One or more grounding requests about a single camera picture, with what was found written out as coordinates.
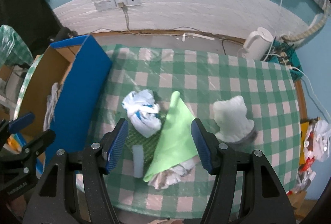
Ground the light green cloth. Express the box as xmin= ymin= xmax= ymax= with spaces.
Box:
xmin=144 ymin=91 xmax=198 ymax=183

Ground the white terry towel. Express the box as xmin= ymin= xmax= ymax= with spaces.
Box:
xmin=213 ymin=95 xmax=256 ymax=144

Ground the clear plastic bag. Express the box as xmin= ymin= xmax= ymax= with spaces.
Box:
xmin=148 ymin=156 xmax=200 ymax=190

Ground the grey knitted sock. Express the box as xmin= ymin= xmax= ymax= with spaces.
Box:
xmin=43 ymin=82 xmax=62 ymax=131

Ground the white blue plastic bag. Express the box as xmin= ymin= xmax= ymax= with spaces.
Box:
xmin=122 ymin=89 xmax=162 ymax=138

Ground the green checkered tablecloth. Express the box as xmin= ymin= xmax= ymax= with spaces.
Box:
xmin=87 ymin=44 xmax=300 ymax=218

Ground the blue cardboard box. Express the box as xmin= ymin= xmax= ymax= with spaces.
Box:
xmin=14 ymin=35 xmax=112 ymax=165

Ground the trash bags pile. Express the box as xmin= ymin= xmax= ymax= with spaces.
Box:
xmin=288 ymin=118 xmax=330 ymax=195

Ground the white electric kettle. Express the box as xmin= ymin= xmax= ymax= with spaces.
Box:
xmin=242 ymin=27 xmax=274 ymax=60

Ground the teal basket with cables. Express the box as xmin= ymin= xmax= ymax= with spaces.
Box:
xmin=263 ymin=41 xmax=303 ymax=81

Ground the white hanging cord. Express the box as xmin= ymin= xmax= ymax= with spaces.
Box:
xmin=266 ymin=0 xmax=287 ymax=60

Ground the wrapped beige hose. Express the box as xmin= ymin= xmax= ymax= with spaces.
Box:
xmin=282 ymin=4 xmax=331 ymax=43

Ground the wall socket strip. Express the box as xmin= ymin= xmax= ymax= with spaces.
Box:
xmin=94 ymin=0 xmax=141 ymax=11

